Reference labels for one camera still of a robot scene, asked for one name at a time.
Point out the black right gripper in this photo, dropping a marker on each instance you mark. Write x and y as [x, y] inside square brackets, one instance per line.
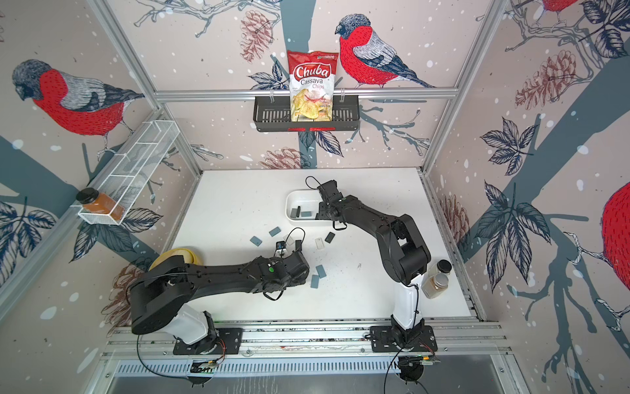
[320, 214]

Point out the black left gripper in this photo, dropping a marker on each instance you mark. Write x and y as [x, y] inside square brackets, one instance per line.
[302, 280]

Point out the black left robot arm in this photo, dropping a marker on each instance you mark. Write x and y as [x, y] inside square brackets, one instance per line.
[160, 298]

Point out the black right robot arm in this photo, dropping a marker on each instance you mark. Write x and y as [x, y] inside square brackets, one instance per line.
[405, 257]

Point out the white storage box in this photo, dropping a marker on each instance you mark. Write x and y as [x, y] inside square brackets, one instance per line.
[305, 200]

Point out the black eraser 4B top right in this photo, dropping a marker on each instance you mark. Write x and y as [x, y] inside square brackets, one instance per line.
[329, 238]

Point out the bottle with black cap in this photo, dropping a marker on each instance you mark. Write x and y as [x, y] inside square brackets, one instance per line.
[443, 266]

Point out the left circuit board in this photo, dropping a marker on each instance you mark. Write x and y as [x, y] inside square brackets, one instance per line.
[204, 367]

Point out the circuit board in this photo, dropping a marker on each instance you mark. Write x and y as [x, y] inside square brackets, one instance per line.
[412, 361]
[204, 367]

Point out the bottle with brown liquid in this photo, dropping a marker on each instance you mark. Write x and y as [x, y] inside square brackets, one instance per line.
[435, 285]

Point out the Chuba cassava chips bag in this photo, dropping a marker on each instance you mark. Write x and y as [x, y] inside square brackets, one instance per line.
[311, 84]

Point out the right circuit board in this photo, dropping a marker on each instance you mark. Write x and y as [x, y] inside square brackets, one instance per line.
[412, 361]

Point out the orange spice jar black lid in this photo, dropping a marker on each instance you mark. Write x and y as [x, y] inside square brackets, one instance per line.
[97, 202]

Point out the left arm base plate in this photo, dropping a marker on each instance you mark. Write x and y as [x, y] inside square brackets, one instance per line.
[220, 341]

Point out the black wire wall basket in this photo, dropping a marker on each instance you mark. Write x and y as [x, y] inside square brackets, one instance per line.
[273, 115]

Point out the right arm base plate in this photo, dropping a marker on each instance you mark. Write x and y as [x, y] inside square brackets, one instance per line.
[389, 339]

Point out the clear acrylic wall shelf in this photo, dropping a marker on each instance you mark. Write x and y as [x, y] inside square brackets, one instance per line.
[130, 170]

